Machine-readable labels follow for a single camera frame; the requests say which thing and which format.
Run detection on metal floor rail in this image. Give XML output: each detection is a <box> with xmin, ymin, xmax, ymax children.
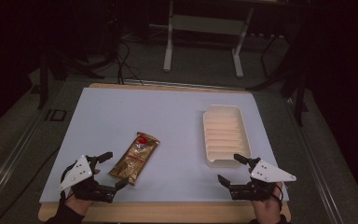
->
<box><xmin>0</xmin><ymin>106</ymin><xmax>46</xmax><ymax>208</ymax></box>
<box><xmin>287</xmin><ymin>97</ymin><xmax>348</xmax><ymax>224</ymax></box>

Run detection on wooden table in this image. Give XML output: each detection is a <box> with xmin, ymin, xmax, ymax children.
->
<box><xmin>37</xmin><ymin>82</ymin><xmax>293</xmax><ymax>224</ymax></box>

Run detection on person's right hand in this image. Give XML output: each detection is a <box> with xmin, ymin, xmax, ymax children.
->
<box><xmin>249</xmin><ymin>181</ymin><xmax>284</xmax><ymax>223</ymax></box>

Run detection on white metal stand frame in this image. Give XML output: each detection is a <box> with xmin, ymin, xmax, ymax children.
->
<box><xmin>162</xmin><ymin>0</ymin><xmax>256</xmax><ymax>79</ymax></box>

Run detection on black metal stand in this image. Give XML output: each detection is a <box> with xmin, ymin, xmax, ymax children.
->
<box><xmin>36</xmin><ymin>50</ymin><xmax>106</xmax><ymax>110</ymax></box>
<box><xmin>246</xmin><ymin>29</ymin><xmax>310</xmax><ymax>128</ymax></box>

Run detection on black floor cables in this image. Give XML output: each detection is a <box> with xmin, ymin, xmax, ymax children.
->
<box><xmin>115</xmin><ymin>39</ymin><xmax>145</xmax><ymax>86</ymax></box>

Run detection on person's left hand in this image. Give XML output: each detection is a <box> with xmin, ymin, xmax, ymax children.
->
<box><xmin>64</xmin><ymin>167</ymin><xmax>102</xmax><ymax>217</ymax></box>

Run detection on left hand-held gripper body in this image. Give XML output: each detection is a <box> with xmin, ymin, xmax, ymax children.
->
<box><xmin>58</xmin><ymin>155</ymin><xmax>117</xmax><ymax>203</ymax></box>

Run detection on white table mat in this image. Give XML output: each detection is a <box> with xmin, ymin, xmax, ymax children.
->
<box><xmin>39</xmin><ymin>86</ymin><xmax>290</xmax><ymax>205</ymax></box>

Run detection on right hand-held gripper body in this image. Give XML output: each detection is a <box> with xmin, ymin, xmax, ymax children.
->
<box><xmin>228</xmin><ymin>159</ymin><xmax>297</xmax><ymax>202</ymax></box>

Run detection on white ribbed plastic tray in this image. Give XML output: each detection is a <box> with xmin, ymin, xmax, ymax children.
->
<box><xmin>201</xmin><ymin>104</ymin><xmax>253</xmax><ymax>169</ymax></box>

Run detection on black floor bracket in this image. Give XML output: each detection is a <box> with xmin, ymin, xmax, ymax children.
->
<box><xmin>44</xmin><ymin>108</ymin><xmax>67</xmax><ymax>122</ymax></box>

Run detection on gold snack packet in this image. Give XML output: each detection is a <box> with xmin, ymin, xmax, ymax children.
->
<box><xmin>108</xmin><ymin>131</ymin><xmax>161</xmax><ymax>187</ymax></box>

